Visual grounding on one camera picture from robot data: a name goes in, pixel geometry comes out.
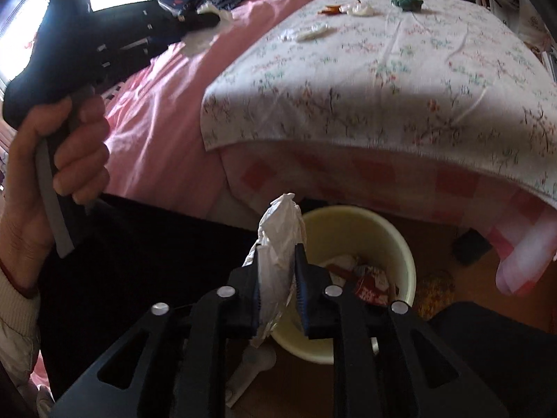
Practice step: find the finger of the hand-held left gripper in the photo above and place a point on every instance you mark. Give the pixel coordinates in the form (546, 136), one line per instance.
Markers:
(196, 21)

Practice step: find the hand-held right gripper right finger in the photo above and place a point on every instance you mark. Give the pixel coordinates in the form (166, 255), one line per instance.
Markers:
(302, 287)

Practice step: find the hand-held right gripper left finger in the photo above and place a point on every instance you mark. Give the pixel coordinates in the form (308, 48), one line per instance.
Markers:
(256, 287)

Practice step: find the white paper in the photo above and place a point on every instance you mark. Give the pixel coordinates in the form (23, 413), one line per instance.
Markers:
(278, 235)

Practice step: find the red and white printed wrapper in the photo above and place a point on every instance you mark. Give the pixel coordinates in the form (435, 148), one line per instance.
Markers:
(370, 285)

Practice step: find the cream plastic bucket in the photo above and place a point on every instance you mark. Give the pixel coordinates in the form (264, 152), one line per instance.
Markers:
(348, 230)

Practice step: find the person's left forearm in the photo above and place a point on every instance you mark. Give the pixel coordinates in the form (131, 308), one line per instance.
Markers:
(17, 335)

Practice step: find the person's left hand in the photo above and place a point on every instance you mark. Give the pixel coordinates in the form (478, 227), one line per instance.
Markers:
(74, 156)

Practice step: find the cartoon printed cushion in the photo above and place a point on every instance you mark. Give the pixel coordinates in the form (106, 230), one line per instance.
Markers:
(169, 2)

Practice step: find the window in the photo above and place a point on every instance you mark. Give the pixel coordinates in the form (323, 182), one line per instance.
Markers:
(17, 30)

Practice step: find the white plastic object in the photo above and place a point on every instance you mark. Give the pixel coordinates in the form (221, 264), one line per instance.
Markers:
(252, 370)

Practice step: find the pink blanket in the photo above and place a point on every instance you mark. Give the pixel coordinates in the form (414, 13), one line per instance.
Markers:
(174, 117)

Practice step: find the person's black pants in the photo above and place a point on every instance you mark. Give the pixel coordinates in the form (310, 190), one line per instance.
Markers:
(152, 261)

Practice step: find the pink checked bed sheet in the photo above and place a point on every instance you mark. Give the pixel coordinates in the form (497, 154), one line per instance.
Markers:
(391, 183)

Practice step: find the brown candy wrapper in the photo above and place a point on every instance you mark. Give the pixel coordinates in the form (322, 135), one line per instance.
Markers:
(333, 8)

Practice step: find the floral bed sheet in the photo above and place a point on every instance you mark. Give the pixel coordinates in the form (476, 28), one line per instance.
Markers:
(370, 96)

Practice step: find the green crumpled wrapper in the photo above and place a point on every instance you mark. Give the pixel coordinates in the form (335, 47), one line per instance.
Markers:
(407, 3)

